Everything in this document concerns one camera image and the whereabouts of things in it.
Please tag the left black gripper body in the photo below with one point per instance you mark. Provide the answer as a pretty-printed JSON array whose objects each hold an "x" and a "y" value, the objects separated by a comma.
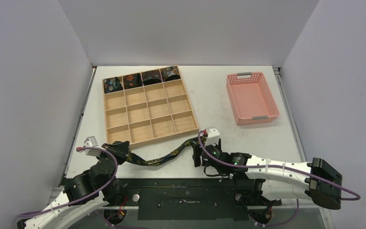
[{"x": 120, "y": 156}]

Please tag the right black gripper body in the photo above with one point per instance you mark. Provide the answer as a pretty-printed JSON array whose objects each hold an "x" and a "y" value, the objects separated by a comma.
[{"x": 200, "y": 151}]

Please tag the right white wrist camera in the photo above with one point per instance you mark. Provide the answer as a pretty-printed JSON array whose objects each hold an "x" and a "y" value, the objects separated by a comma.
[{"x": 212, "y": 136}]

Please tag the blue yellow floral tie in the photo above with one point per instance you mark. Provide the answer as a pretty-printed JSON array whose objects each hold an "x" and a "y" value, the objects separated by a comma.
[{"x": 137, "y": 160}]

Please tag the rolled orange floral tie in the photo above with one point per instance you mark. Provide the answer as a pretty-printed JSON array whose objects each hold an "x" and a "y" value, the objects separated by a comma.
[{"x": 132, "y": 81}]

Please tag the pink plastic basket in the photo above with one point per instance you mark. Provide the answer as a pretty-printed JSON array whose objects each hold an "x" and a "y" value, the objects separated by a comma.
[{"x": 251, "y": 99}]

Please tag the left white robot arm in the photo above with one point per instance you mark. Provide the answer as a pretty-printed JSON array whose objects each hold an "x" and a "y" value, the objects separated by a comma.
[{"x": 94, "y": 188}]

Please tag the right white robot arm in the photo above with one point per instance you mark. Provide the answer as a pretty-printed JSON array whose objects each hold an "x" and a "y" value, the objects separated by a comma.
[{"x": 272, "y": 180}]

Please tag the rolled dark patterned tie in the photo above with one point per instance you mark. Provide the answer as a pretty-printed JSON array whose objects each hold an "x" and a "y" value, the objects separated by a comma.
[{"x": 151, "y": 77}]

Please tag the rolled blue floral tie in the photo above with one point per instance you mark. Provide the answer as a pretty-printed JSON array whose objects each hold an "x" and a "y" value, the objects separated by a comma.
[{"x": 111, "y": 85}]

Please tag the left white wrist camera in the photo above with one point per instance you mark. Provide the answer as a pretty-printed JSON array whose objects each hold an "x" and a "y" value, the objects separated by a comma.
[{"x": 89, "y": 147}]

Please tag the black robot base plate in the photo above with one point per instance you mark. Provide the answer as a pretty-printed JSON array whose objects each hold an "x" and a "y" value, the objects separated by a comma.
[{"x": 191, "y": 199}]

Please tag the wooden compartment tray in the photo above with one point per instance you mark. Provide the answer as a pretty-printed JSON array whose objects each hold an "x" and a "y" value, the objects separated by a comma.
[{"x": 148, "y": 114}]

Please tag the rolled brown patterned tie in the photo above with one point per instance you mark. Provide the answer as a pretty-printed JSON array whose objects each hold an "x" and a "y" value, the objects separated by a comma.
[{"x": 170, "y": 73}]

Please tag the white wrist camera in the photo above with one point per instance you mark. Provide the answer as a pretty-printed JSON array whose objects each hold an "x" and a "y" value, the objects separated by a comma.
[
  {"x": 212, "y": 136},
  {"x": 89, "y": 147}
]

